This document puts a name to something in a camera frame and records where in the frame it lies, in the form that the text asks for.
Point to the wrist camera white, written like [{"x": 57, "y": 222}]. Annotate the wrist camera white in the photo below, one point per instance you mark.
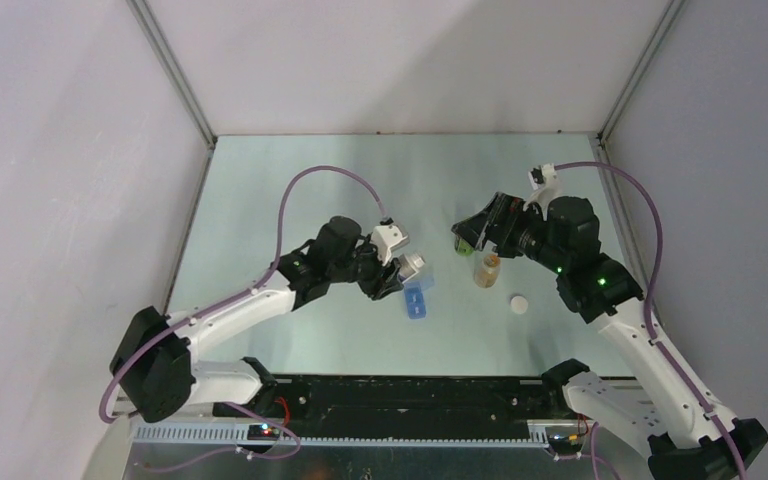
[
  {"x": 388, "y": 237},
  {"x": 545, "y": 186}
]

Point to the blue pill organizer box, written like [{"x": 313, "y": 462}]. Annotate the blue pill organizer box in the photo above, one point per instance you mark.
[{"x": 414, "y": 296}]

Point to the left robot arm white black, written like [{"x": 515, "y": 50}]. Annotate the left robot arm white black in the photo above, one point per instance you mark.
[{"x": 161, "y": 364}]

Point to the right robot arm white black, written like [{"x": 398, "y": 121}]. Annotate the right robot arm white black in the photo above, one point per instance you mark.
[{"x": 684, "y": 432}]

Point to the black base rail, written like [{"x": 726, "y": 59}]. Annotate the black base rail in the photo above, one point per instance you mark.
[{"x": 410, "y": 407}]

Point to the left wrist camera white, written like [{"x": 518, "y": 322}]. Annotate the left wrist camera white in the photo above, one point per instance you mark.
[{"x": 388, "y": 237}]

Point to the controller board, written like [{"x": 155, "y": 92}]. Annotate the controller board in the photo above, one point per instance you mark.
[
  {"x": 263, "y": 432},
  {"x": 567, "y": 444}
]

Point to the right controller board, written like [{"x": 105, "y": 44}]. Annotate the right controller board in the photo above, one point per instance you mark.
[{"x": 567, "y": 444}]

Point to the aluminium frame post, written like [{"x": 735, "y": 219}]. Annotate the aluminium frame post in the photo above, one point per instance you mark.
[
  {"x": 157, "y": 39},
  {"x": 656, "y": 39}
]

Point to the white bottle cap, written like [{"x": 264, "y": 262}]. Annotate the white bottle cap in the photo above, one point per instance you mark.
[{"x": 518, "y": 304}]

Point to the clear amber pill bottle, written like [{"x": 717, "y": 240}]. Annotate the clear amber pill bottle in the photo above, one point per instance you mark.
[{"x": 487, "y": 271}]

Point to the right aluminium frame post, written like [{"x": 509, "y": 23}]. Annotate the right aluminium frame post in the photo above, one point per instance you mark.
[{"x": 656, "y": 39}]

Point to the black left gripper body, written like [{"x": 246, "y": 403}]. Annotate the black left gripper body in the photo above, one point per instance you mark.
[{"x": 368, "y": 271}]

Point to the left aluminium frame post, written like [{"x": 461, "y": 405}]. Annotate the left aluminium frame post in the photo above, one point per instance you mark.
[{"x": 157, "y": 39}]

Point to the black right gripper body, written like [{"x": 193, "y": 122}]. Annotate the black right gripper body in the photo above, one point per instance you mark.
[{"x": 532, "y": 239}]

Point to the grey slotted cable duct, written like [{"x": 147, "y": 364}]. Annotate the grey slotted cable duct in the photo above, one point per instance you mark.
[{"x": 238, "y": 435}]

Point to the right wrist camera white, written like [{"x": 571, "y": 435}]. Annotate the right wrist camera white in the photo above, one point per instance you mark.
[{"x": 545, "y": 186}]

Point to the left controller board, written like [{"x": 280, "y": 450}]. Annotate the left controller board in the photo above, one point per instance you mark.
[{"x": 263, "y": 432}]

